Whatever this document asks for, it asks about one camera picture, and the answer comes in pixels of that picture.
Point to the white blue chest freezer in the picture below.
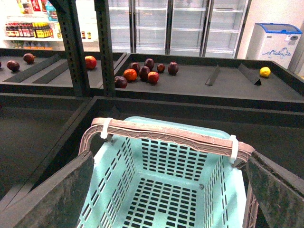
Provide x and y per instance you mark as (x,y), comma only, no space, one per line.
(273,42)

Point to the black perforated steel post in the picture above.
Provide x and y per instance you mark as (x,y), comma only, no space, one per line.
(105,46)
(70,29)

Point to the red apple left tray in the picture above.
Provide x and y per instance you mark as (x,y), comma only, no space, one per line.
(90,62)

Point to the shelf with sauce bottles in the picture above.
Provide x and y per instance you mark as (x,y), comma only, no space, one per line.
(33,24)

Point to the orange fruit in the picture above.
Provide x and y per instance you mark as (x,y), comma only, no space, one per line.
(130,75)

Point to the light blue plastic basket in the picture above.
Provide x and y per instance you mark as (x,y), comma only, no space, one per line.
(144,183)

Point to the small dark red apple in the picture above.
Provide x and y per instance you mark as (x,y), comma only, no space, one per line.
(160,68)

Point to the dark red apple right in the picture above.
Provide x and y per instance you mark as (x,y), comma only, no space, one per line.
(173,68)

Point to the black divider right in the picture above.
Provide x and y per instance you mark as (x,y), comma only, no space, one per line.
(249,75)

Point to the dark red apple front left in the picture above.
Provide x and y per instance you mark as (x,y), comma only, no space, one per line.
(120,82)

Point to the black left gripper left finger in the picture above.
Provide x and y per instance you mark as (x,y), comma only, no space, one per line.
(57,202)

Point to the brown basket handle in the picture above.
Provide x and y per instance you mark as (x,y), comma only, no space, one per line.
(200,139)

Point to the black left display tray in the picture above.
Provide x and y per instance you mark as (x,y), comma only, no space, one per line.
(48,75)

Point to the black divider left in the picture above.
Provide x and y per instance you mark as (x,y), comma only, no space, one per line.
(213,76)

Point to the white zip tie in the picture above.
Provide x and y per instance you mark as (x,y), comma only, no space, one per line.
(104,132)
(234,151)

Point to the dark red apple centre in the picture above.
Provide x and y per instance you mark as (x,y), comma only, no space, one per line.
(143,73)

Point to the glass door fridge row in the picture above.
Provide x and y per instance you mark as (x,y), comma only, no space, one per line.
(195,28)

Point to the white zip tie left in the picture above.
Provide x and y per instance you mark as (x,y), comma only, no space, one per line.
(104,132)

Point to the dark apple far back left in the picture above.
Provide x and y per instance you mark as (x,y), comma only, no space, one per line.
(29,58)

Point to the black lower display tray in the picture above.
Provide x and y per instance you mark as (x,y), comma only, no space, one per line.
(40,133)

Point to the yellow lemon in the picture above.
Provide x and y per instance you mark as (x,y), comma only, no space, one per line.
(265,72)

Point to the black divider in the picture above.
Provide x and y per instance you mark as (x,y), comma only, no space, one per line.
(213,76)
(249,75)

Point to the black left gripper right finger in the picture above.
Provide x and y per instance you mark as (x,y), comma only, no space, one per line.
(279,192)

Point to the white zip tie right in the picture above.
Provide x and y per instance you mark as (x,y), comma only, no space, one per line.
(234,151)

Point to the black display tray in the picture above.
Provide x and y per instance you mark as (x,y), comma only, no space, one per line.
(282,90)
(40,133)
(48,75)

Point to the dark red apple back left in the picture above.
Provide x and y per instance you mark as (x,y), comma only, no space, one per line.
(135,66)

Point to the black upper display tray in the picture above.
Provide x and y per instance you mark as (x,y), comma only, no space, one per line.
(282,90)

